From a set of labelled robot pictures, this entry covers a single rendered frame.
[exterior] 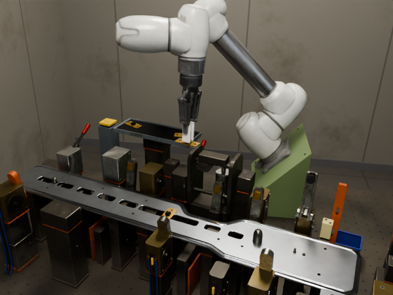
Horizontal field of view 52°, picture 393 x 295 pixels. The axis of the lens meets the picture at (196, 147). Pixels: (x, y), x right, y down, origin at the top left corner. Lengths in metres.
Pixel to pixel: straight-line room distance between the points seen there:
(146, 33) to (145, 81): 2.72
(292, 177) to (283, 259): 0.67
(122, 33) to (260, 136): 0.98
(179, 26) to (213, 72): 2.56
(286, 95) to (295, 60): 1.77
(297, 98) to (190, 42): 0.90
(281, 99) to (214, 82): 1.89
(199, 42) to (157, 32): 0.13
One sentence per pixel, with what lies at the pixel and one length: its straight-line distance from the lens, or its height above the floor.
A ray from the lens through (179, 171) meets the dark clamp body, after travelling 1.62.
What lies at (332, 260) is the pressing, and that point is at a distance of 1.40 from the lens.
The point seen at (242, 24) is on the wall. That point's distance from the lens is 3.69.
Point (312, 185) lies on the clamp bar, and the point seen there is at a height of 1.17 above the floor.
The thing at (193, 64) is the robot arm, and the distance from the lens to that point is 1.28.
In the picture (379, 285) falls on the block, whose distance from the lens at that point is 1.27.
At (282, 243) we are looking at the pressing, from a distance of 1.41.
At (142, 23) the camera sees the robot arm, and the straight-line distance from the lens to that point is 1.26.
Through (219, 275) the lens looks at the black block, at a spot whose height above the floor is 0.99.
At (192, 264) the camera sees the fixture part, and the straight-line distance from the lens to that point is 1.54.
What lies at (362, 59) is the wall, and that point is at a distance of 3.84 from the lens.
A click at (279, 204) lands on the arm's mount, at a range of 2.02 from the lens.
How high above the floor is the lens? 1.87
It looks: 26 degrees down
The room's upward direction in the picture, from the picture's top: 1 degrees clockwise
